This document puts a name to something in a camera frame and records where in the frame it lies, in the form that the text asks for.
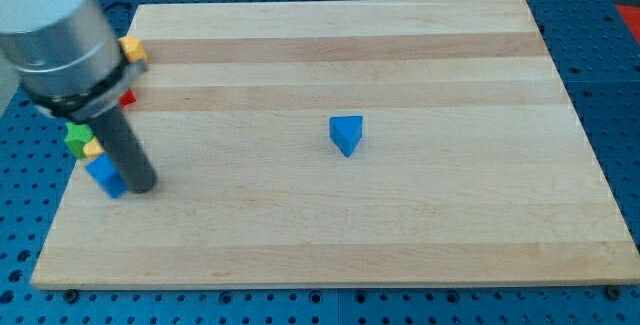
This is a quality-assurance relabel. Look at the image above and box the green block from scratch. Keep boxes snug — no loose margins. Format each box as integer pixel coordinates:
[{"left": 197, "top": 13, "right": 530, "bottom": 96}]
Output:
[{"left": 64, "top": 122, "right": 94, "bottom": 159}]

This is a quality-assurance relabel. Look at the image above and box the wooden board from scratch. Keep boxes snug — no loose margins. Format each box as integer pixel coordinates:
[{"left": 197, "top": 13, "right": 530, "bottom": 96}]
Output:
[{"left": 31, "top": 0, "right": 639, "bottom": 290}]

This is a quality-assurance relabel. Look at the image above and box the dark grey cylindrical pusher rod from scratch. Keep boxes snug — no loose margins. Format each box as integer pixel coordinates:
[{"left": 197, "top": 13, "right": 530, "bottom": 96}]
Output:
[{"left": 87, "top": 105, "right": 157, "bottom": 194}]

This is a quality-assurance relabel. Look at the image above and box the blue triangle block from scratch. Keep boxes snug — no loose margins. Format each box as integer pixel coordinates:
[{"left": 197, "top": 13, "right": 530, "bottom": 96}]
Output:
[{"left": 329, "top": 115, "right": 363, "bottom": 157}]

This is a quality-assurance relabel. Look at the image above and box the small yellow block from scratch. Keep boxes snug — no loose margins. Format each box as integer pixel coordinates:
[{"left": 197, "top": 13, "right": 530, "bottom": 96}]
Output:
[{"left": 83, "top": 137, "right": 104, "bottom": 160}]

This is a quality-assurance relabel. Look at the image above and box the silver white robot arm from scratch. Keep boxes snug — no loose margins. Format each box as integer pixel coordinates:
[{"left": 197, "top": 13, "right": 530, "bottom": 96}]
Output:
[{"left": 1, "top": 0, "right": 157, "bottom": 193}]

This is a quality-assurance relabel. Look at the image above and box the red block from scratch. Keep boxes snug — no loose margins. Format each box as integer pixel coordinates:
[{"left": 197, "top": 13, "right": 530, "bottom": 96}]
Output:
[{"left": 119, "top": 89, "right": 137, "bottom": 108}]

